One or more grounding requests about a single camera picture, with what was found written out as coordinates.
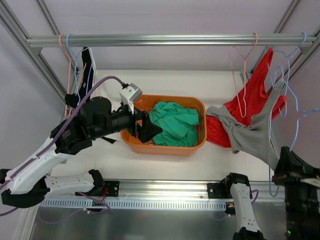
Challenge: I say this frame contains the blue wire hanger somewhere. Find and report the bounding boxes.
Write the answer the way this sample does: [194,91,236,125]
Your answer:
[66,33,89,105]
[268,32,320,198]

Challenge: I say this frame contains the green tank top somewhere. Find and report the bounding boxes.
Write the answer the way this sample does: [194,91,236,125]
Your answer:
[149,101,200,147]

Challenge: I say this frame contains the white tank top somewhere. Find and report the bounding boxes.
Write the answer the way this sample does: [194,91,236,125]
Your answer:
[89,47,122,111]

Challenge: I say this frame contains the grey tank top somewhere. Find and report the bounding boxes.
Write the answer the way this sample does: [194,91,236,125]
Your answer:
[206,78,286,170]

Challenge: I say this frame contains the pink wire hanger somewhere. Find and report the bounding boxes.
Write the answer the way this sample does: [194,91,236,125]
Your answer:
[227,32,258,118]
[58,34,83,119]

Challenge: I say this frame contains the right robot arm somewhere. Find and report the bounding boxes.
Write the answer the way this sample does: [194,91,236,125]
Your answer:
[223,146,320,240]

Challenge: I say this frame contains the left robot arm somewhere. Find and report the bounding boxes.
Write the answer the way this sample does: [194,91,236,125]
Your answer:
[0,97,163,209]

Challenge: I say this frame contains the black tank top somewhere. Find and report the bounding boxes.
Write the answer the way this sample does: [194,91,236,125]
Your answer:
[64,46,117,145]

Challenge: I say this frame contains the orange plastic basket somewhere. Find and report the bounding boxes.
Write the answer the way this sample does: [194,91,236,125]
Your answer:
[120,94,207,157]

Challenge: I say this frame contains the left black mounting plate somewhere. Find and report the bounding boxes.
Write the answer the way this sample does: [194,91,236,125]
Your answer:
[101,180,120,198]

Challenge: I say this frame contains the black mounting plate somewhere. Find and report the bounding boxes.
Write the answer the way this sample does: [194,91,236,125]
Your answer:
[101,180,120,198]
[206,182,230,199]

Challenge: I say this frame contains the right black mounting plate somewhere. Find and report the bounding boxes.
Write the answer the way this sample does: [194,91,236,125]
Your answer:
[206,182,230,199]

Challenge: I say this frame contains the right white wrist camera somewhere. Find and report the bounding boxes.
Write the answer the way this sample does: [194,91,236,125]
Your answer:
[300,175,320,189]

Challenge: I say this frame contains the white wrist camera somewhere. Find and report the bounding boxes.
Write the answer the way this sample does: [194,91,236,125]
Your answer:
[119,83,143,114]
[300,175,320,189]

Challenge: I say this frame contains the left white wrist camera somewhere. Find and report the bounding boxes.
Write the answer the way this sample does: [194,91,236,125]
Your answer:
[119,83,143,114]

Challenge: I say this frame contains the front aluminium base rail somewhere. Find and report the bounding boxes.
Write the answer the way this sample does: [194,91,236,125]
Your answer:
[49,177,286,201]

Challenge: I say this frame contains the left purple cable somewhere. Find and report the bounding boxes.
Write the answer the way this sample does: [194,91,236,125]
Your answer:
[0,75,127,217]

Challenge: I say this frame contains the white slotted cable duct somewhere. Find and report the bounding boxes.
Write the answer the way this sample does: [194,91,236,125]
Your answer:
[40,197,227,212]

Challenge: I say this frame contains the aluminium hanging rail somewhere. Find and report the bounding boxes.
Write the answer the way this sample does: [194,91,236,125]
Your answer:
[26,33,318,48]

